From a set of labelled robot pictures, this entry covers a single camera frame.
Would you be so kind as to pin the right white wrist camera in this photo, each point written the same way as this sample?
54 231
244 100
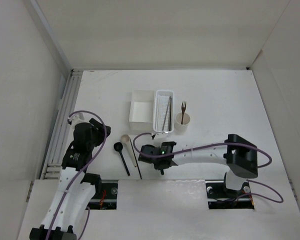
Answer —
159 135

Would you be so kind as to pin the black spoon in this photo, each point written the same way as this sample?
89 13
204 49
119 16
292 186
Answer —
118 147

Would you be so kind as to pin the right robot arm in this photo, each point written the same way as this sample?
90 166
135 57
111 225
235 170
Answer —
238 154

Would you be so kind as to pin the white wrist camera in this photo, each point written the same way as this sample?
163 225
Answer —
76 119
159 135

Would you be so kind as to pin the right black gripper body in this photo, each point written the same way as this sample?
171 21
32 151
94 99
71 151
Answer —
156 165

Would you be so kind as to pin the dark thin chopstick left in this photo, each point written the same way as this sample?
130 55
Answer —
137 162

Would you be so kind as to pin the aluminium rail frame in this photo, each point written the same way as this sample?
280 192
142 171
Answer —
57 144

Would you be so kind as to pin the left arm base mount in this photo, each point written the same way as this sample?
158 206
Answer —
106 197

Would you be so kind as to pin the brown wooden fork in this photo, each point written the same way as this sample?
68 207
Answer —
183 110

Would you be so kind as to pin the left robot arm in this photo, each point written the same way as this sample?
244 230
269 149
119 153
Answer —
76 187

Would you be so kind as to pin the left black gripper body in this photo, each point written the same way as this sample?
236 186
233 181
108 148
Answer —
98 134

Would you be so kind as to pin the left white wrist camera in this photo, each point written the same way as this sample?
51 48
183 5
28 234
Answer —
76 119

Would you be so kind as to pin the white square box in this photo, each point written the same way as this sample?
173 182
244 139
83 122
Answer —
141 114

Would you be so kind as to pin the cream paper cup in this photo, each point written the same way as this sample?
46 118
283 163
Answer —
178 126

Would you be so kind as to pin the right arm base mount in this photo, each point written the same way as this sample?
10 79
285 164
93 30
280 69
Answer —
221 198

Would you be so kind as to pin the cream wooden spoon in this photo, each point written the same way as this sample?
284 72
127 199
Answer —
126 140

